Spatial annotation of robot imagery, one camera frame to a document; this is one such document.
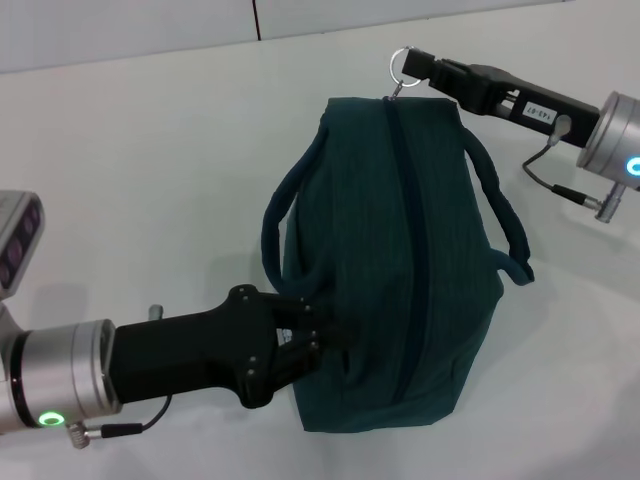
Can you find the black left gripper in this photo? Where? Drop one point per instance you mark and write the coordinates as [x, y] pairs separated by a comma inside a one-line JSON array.
[[200, 345]]

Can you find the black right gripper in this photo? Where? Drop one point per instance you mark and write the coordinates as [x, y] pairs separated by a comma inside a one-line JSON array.
[[545, 110]]

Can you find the teal insulated lunch bag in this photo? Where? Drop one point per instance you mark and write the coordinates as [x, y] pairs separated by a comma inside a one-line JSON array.
[[390, 260]]

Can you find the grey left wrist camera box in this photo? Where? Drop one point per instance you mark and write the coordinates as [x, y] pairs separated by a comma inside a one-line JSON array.
[[20, 240]]

